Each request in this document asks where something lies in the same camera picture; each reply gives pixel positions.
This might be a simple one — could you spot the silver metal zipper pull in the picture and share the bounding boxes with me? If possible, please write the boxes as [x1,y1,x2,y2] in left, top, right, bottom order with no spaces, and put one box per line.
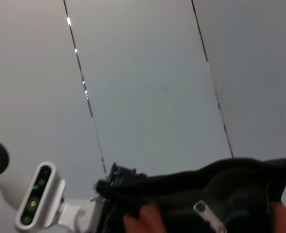
[193,200,228,233]

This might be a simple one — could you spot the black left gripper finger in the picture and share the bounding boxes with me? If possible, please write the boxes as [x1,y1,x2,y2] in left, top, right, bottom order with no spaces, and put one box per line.
[108,162,148,187]

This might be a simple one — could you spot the black food bag brown straps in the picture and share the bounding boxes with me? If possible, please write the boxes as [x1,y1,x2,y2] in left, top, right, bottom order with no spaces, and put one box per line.
[93,155,286,233]

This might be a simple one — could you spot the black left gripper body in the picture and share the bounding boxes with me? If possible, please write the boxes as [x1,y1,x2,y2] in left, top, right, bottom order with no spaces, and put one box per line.
[98,194,127,233]

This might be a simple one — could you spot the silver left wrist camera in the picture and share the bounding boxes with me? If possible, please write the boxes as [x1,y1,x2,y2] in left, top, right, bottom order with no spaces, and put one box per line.
[13,161,104,233]

